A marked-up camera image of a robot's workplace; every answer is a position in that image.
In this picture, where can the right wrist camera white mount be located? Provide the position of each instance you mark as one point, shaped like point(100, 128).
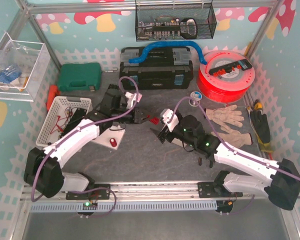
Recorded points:
point(169, 119)

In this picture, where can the black rubber glove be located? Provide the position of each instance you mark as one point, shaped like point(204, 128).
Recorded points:
point(260, 125)

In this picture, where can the white knit glove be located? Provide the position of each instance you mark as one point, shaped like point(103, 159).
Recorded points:
point(226, 115)
point(234, 137)

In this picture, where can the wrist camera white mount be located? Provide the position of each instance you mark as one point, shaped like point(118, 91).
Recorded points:
point(132, 98)
point(169, 119)

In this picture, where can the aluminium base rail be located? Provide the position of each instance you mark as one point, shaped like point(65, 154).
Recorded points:
point(149, 190)

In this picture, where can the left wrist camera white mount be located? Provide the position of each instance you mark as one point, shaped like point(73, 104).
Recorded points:
point(132, 98)

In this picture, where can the white knit glove upper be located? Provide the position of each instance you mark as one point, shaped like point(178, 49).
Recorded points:
point(226, 115)

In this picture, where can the clear acrylic wall box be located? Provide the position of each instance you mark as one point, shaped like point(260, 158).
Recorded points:
point(22, 68)

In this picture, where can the green plastic tool case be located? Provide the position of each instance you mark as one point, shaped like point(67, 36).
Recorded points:
point(79, 77)

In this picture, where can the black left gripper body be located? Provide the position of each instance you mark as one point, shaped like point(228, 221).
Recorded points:
point(137, 115)

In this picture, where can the blue white glove in box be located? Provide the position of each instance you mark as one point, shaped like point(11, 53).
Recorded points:
point(10, 75)

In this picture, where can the solder wire spool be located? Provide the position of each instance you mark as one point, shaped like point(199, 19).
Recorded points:
point(196, 97)

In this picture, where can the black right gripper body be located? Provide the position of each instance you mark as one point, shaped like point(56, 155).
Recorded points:
point(163, 133)

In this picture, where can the white knit glove lower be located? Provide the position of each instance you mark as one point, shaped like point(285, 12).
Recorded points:
point(234, 137)

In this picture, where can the black device in basket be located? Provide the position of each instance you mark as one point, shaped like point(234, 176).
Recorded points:
point(76, 118)

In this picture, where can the red spring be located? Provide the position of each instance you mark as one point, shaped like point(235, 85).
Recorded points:
point(154, 120)
point(113, 142)

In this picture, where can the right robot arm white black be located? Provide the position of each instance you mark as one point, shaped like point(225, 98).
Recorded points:
point(276, 180)

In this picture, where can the white perforated plastic basket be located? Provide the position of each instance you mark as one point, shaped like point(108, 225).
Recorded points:
point(58, 116)

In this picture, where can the orange handled pliers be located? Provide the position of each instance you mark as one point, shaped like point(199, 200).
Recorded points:
point(206, 161)

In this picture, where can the black wire mesh basket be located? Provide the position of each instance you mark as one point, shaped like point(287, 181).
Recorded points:
point(171, 20)

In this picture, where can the red filament spool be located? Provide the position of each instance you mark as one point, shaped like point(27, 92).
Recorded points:
point(226, 88)

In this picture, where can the white peg base plate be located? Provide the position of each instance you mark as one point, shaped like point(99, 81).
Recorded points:
point(116, 132)

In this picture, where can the black terminal strip red buttons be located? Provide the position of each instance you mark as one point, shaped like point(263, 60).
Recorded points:
point(242, 64)

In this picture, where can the white tray of springs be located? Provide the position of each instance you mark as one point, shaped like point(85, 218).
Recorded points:
point(177, 142)

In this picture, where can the grey slotted cable duct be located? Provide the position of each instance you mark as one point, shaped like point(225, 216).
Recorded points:
point(142, 206)

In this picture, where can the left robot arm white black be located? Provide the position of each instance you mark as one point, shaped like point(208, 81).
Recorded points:
point(44, 167)

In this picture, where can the orange tool handle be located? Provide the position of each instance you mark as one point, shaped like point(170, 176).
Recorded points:
point(52, 93)

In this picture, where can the black plastic toolbox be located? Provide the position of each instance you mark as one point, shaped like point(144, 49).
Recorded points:
point(164, 68)

